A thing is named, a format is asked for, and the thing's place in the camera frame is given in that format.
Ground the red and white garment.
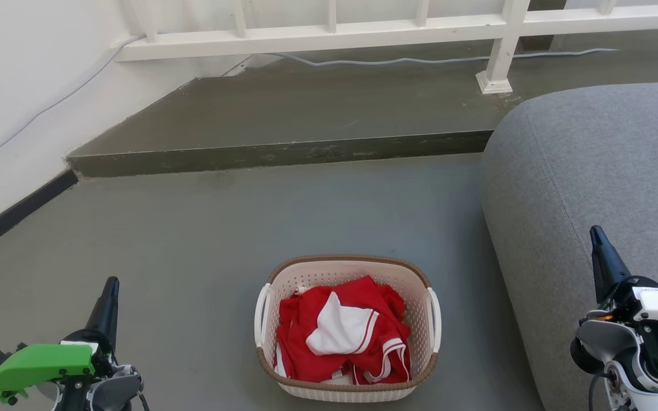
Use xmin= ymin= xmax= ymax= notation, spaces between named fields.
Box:
xmin=275 ymin=276 xmax=412 ymax=385

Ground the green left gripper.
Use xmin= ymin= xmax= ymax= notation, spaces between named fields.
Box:
xmin=0 ymin=277 xmax=119 ymax=404

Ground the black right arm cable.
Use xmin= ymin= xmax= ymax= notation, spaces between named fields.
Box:
xmin=588 ymin=372 xmax=611 ymax=411

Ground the white railing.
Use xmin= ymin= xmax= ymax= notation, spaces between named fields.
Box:
xmin=113 ymin=0 xmax=658 ymax=95

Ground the black baseboard strip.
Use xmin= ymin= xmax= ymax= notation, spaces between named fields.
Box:
xmin=0 ymin=169 xmax=79 ymax=261

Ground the grey fabric sofa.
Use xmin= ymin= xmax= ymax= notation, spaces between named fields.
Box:
xmin=480 ymin=80 xmax=658 ymax=411

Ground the cream plastic laundry basket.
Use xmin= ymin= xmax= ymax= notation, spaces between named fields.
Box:
xmin=254 ymin=255 xmax=442 ymax=404

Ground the light grey cable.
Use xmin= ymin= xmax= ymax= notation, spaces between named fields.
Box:
xmin=0 ymin=34 xmax=147 ymax=174
xmin=269 ymin=48 xmax=619 ymax=68

